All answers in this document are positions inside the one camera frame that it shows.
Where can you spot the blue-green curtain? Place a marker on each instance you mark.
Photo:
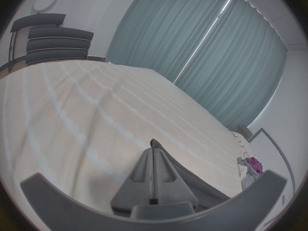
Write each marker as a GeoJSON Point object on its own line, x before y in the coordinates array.
{"type": "Point", "coordinates": [156, 32]}
{"type": "Point", "coordinates": [235, 68]}

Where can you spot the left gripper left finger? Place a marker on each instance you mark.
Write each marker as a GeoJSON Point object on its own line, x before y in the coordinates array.
{"type": "Point", "coordinates": [125, 196]}

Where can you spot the black chest of drawers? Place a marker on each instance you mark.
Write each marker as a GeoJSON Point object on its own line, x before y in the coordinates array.
{"type": "Point", "coordinates": [57, 44]}

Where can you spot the white printed pillow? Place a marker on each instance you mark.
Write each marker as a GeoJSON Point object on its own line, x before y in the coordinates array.
{"type": "Point", "coordinates": [243, 143]}

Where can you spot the black T-shirt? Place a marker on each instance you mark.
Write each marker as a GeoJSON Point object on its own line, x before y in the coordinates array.
{"type": "Point", "coordinates": [192, 177]}

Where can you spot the white garment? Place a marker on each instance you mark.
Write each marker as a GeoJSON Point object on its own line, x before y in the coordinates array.
{"type": "Point", "coordinates": [242, 171]}

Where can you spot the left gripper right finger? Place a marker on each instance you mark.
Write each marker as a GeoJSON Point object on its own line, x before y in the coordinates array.
{"type": "Point", "coordinates": [180, 194]}

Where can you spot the bed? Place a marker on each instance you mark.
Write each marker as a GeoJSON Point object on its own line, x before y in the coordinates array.
{"type": "Point", "coordinates": [96, 109]}

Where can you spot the grey knit garment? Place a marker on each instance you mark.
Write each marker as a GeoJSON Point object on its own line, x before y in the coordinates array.
{"type": "Point", "coordinates": [250, 180]}

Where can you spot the black dressing table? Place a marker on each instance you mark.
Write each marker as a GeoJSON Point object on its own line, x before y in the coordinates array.
{"type": "Point", "coordinates": [36, 22]}

